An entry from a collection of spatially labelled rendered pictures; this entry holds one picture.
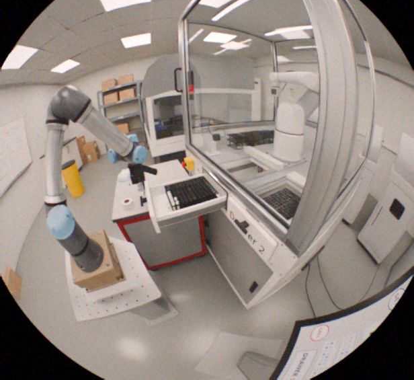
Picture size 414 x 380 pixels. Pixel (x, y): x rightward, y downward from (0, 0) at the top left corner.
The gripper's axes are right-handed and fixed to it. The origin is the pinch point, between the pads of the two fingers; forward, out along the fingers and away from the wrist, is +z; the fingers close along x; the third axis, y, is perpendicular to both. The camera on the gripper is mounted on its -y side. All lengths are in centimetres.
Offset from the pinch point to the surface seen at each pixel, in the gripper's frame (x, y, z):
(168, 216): 34.5, -8.6, -6.9
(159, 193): 10.5, -7.4, -3.3
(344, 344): 103, -23, -25
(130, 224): 11.2, 16.0, 14.0
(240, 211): 48, -34, -11
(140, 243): 11.1, 16.1, 33.7
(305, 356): 100, -19, -19
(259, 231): 59, -35, -11
